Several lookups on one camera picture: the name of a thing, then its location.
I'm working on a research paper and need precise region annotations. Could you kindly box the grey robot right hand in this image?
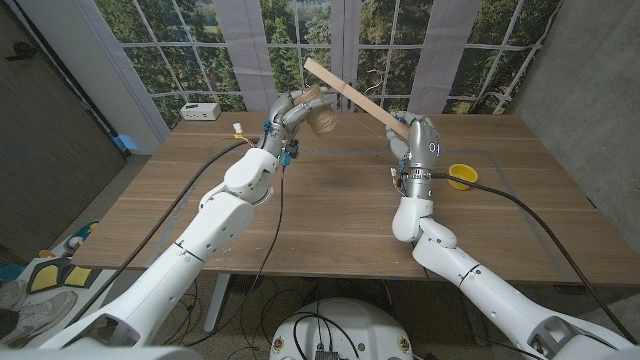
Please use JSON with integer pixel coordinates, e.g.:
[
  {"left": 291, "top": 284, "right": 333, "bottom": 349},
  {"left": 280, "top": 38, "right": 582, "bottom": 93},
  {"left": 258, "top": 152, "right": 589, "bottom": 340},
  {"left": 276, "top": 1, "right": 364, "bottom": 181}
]
[{"left": 384, "top": 110, "right": 441, "bottom": 181}]

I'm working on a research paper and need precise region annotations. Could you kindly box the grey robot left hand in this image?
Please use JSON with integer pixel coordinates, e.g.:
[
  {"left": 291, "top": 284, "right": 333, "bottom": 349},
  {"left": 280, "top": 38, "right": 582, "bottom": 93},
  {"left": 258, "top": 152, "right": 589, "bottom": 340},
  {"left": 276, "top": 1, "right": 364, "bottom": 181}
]
[{"left": 255, "top": 85, "right": 339, "bottom": 161}]

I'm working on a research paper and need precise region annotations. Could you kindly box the beige twine spool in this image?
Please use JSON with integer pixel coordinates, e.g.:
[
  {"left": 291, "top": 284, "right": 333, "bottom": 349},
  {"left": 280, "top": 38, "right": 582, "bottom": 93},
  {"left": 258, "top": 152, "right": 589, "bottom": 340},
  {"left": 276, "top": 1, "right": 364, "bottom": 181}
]
[{"left": 294, "top": 84, "right": 346, "bottom": 137}]

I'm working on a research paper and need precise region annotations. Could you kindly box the wooden hanger with metal clips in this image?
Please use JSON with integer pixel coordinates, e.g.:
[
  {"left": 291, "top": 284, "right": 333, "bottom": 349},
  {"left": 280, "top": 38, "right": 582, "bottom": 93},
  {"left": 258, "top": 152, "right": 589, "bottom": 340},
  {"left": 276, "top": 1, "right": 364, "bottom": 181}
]
[{"left": 303, "top": 57, "right": 412, "bottom": 141}]

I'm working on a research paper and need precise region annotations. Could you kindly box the yellow bowl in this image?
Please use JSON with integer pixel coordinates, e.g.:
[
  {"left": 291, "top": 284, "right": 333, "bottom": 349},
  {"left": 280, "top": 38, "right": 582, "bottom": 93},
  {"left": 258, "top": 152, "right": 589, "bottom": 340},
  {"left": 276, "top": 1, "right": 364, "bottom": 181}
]
[{"left": 447, "top": 163, "right": 479, "bottom": 192}]

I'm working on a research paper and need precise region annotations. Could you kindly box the forest window printed backdrop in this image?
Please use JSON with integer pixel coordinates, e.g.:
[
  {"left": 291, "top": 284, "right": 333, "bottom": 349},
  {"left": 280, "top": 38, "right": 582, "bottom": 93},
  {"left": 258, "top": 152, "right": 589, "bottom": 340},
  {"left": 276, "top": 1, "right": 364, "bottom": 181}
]
[{"left": 92, "top": 0, "right": 564, "bottom": 131}]

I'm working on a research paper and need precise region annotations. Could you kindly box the black round grille object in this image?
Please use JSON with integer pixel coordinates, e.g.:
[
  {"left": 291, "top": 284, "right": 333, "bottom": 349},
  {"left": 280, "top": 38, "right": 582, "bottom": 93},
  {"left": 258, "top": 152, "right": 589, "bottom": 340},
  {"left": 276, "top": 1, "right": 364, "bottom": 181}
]
[{"left": 228, "top": 274, "right": 264, "bottom": 295}]

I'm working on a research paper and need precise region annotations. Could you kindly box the white metal table leg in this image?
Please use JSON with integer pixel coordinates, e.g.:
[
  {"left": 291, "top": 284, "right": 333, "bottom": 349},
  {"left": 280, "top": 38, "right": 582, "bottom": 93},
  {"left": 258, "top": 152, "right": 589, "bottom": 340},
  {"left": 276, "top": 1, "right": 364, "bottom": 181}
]
[{"left": 203, "top": 273, "right": 232, "bottom": 335}]

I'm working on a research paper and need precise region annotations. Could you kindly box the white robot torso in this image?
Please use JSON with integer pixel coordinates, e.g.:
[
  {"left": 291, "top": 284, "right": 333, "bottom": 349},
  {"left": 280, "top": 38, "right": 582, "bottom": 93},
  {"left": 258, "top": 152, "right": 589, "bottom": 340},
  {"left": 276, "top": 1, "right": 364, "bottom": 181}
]
[{"left": 268, "top": 297, "right": 415, "bottom": 360}]

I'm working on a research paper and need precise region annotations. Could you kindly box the colourful slipper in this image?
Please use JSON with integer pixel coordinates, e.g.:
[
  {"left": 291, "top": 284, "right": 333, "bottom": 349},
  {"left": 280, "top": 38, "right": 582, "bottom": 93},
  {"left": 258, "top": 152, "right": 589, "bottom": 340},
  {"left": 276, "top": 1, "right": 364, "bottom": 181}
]
[{"left": 63, "top": 220, "right": 100, "bottom": 256}]

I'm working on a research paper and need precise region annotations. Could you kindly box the yellow and black pad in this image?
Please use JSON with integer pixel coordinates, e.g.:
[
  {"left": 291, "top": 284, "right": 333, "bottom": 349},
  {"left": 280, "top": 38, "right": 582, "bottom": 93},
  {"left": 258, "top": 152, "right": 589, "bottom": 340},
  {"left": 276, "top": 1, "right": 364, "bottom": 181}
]
[
  {"left": 62, "top": 264, "right": 101, "bottom": 290},
  {"left": 27, "top": 257, "right": 66, "bottom": 295}
]

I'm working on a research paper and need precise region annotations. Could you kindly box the grey sneaker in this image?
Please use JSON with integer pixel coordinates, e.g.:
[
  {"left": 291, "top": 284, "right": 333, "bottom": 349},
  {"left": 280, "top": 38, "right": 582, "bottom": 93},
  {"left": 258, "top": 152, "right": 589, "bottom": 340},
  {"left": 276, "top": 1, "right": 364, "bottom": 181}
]
[{"left": 0, "top": 289, "right": 79, "bottom": 346}]

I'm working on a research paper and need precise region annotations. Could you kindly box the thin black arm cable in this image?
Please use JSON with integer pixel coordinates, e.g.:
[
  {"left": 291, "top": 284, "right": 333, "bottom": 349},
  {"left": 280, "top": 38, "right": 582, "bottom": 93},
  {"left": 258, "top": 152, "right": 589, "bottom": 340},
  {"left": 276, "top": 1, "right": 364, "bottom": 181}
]
[{"left": 182, "top": 164, "right": 289, "bottom": 347}]

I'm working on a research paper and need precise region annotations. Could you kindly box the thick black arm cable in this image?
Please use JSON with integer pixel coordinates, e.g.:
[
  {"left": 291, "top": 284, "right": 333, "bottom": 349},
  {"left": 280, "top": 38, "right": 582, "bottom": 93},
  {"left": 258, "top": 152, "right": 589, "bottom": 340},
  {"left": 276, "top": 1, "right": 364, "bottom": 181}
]
[
  {"left": 432, "top": 172, "right": 639, "bottom": 344},
  {"left": 64, "top": 139, "right": 259, "bottom": 326}
]

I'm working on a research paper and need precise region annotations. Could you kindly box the black torso cable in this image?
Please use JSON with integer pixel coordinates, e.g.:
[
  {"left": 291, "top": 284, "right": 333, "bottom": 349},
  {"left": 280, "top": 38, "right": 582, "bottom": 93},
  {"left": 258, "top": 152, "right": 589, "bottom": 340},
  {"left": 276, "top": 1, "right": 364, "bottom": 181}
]
[{"left": 294, "top": 312, "right": 361, "bottom": 360}]

